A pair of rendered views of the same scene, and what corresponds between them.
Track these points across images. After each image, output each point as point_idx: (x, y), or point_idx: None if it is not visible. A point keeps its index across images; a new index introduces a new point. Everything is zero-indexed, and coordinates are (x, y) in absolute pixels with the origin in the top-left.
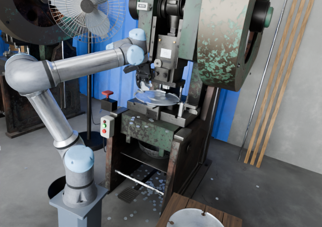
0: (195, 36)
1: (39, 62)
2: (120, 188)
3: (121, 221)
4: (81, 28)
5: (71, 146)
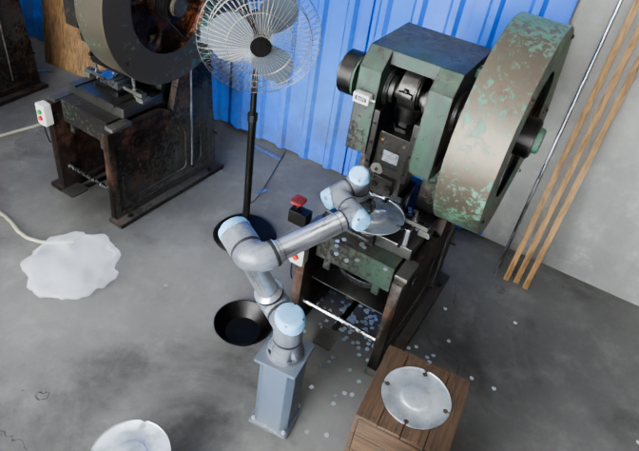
0: (435, 153)
1: (268, 246)
2: (307, 322)
3: (317, 368)
4: (243, 70)
5: (277, 303)
